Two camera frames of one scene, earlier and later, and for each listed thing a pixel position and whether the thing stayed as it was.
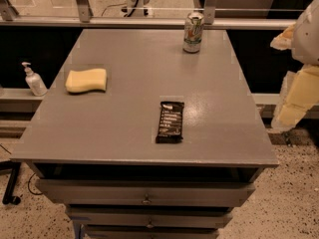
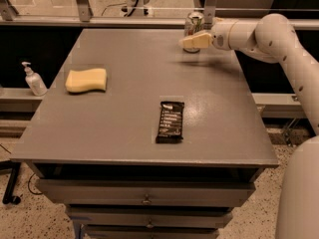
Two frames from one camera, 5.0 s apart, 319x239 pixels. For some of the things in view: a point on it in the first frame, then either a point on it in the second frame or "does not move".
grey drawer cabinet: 141,139 does not move
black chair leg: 13,168 does not move
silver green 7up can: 193,32 does not move
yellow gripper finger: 300,92 -> 220,34
